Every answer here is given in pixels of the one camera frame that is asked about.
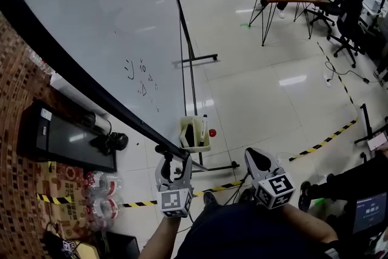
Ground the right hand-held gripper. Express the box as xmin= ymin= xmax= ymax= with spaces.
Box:
xmin=244 ymin=147 xmax=296 ymax=210

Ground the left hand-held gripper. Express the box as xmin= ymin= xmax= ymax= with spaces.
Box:
xmin=155 ymin=152 xmax=194 ymax=218

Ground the black-framed whiteboard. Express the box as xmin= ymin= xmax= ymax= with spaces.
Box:
xmin=0 ymin=0 xmax=241 ymax=174

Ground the person's left forearm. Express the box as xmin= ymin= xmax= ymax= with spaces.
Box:
xmin=139 ymin=215 xmax=184 ymax=259

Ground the person's right forearm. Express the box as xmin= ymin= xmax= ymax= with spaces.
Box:
xmin=280 ymin=204 xmax=340 ymax=251

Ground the beige plastic box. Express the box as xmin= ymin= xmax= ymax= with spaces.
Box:
xmin=178 ymin=115 xmax=212 ymax=153

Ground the person's right shoe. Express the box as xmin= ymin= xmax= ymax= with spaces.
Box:
xmin=238 ymin=187 xmax=256 ymax=204

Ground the person's shoe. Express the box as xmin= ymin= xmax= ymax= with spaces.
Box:
xmin=238 ymin=187 xmax=256 ymax=204
xmin=202 ymin=190 xmax=218 ymax=207

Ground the black board eraser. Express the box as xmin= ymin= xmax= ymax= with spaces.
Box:
xmin=184 ymin=123 xmax=195 ymax=147

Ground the person's left shoe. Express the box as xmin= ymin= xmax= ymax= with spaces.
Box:
xmin=202 ymin=190 xmax=218 ymax=207

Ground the yellow black floor tape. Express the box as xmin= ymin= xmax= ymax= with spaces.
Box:
xmin=288 ymin=118 xmax=359 ymax=162
xmin=316 ymin=41 xmax=356 ymax=107
xmin=121 ymin=180 xmax=245 ymax=209

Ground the white marker pen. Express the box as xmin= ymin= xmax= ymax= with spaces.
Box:
xmin=199 ymin=114 xmax=209 ymax=147

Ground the black plastic bag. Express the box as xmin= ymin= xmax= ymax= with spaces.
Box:
xmin=90 ymin=131 xmax=129 ymax=156

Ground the person's dark shirt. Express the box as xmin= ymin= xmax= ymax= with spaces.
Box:
xmin=171 ymin=202 xmax=337 ymax=259

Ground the pack of clear water bottles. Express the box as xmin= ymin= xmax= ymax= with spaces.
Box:
xmin=84 ymin=170 xmax=124 ymax=230

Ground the black box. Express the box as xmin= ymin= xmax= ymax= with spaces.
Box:
xmin=104 ymin=231 xmax=141 ymax=259

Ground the grey rolled tube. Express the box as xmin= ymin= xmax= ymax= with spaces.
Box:
xmin=80 ymin=111 xmax=112 ymax=135

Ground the black flat monitor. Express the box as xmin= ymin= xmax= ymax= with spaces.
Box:
xmin=17 ymin=99 xmax=118 ymax=173

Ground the printed cardboard box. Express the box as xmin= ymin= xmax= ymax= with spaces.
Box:
xmin=35 ymin=160 xmax=92 ymax=240

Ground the black metal stand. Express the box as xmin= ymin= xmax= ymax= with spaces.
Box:
xmin=353 ymin=103 xmax=374 ymax=145

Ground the beige case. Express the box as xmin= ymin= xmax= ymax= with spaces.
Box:
xmin=68 ymin=241 xmax=99 ymax=259

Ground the dark tablet screen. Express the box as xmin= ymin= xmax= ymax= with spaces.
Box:
xmin=352 ymin=192 xmax=388 ymax=235

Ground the unused hand-held gripper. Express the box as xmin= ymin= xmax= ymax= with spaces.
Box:
xmin=60 ymin=238 xmax=78 ymax=255

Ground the black floor cable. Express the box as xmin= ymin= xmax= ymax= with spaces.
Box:
xmin=324 ymin=60 xmax=370 ymax=84

